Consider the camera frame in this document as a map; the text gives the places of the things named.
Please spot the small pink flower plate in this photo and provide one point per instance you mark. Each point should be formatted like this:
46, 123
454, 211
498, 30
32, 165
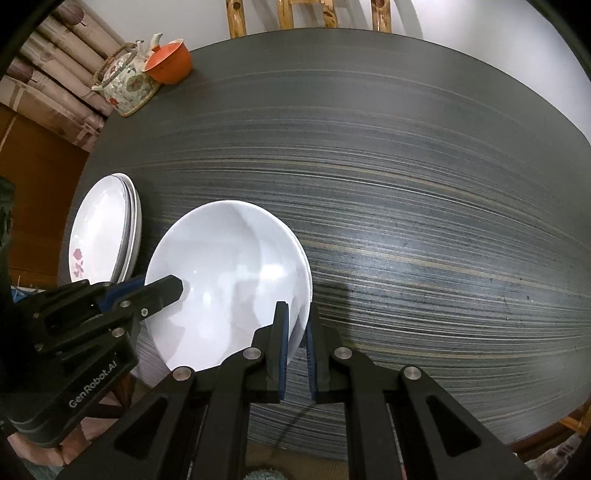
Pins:
99, 221

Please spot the teal fuzzy object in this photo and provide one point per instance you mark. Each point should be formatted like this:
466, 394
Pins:
263, 475

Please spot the orange lidded cup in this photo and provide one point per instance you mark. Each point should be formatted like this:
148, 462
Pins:
173, 64

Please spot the beige patterned curtain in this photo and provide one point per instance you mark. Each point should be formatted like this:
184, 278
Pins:
60, 69

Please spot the large pink flower plate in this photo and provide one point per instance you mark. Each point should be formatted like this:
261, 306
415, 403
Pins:
137, 217

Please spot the wooden bamboo chair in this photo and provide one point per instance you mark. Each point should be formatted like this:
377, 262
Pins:
238, 18
575, 424

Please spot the brown wooden panel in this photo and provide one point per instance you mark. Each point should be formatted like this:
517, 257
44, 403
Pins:
37, 184

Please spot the floral ceramic teapot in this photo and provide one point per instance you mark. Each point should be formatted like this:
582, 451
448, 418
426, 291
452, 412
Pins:
124, 87

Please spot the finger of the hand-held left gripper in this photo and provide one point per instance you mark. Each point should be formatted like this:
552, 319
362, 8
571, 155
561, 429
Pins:
122, 291
157, 295

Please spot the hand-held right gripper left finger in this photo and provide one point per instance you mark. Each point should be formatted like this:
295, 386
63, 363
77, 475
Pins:
282, 364

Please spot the blue rimmed rose plate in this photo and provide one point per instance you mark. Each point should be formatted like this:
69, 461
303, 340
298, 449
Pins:
129, 217

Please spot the white bowl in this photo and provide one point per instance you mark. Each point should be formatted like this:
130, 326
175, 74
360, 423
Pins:
221, 258
309, 288

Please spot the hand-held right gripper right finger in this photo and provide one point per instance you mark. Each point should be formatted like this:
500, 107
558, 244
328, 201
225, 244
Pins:
312, 364

